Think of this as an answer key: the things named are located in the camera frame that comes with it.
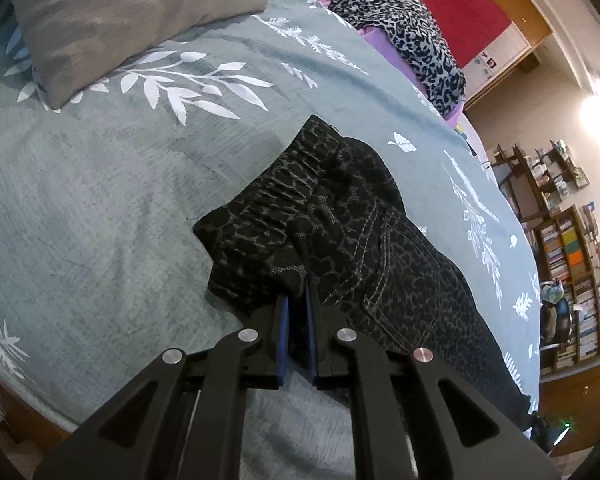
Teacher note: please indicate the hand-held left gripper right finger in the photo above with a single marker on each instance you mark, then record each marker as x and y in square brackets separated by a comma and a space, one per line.
[311, 340]

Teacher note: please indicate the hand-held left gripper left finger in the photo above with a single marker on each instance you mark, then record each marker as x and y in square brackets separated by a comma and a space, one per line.
[281, 332]

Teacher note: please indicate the dark leopard print pants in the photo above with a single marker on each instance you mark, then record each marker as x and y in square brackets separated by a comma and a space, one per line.
[380, 260]

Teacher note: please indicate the office chair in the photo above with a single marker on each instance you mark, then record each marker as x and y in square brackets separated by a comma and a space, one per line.
[555, 320]

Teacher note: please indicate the wooden bookshelf with books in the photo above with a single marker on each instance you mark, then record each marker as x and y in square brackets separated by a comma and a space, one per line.
[575, 270]

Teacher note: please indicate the teal leaf print bedspread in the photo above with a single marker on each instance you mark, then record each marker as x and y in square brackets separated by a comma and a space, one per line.
[105, 210]

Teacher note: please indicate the purple blanket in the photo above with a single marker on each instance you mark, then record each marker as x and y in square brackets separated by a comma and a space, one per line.
[382, 47]

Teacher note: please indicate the grey leopard print blanket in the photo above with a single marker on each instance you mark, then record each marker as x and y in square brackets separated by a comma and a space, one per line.
[410, 25]

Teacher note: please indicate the white wardrobe door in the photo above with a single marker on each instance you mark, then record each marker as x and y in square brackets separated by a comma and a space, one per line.
[500, 57]

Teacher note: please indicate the beige pillow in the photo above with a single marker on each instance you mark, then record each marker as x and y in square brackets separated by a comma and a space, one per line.
[130, 10]

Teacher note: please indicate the red padded panel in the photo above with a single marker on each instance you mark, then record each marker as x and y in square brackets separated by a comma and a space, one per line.
[455, 0]

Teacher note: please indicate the wooden wall shelf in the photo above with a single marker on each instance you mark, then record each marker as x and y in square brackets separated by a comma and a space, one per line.
[542, 170]

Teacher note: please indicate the wooden bed frame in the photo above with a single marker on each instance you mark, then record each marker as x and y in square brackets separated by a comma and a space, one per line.
[25, 415]

